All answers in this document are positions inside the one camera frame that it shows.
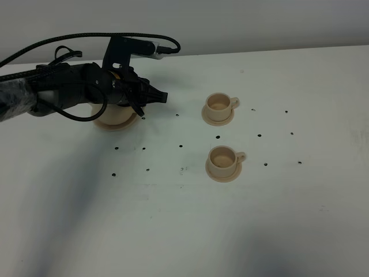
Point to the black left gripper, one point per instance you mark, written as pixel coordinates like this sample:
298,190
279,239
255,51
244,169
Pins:
137,87

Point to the brown clay teapot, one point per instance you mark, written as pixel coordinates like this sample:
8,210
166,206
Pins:
114,114

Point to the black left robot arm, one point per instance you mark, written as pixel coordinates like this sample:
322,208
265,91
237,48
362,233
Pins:
78,92

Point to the teapot saucer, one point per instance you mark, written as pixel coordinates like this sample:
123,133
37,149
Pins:
126,124

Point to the far teacup saucer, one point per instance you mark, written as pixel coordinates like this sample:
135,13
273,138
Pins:
216,123

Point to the teacup saucer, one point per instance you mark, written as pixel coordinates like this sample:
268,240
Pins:
216,123
220,174

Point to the far brown teacup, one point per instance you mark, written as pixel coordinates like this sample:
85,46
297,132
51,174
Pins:
219,106

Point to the brown teacup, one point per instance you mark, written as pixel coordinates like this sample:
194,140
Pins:
219,106
225,157

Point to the near brown teacup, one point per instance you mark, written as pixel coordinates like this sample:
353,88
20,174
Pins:
225,157

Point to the near teacup saucer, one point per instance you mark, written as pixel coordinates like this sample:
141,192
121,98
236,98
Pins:
220,174

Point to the black left camera bracket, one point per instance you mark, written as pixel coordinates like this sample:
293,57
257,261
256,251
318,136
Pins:
119,51

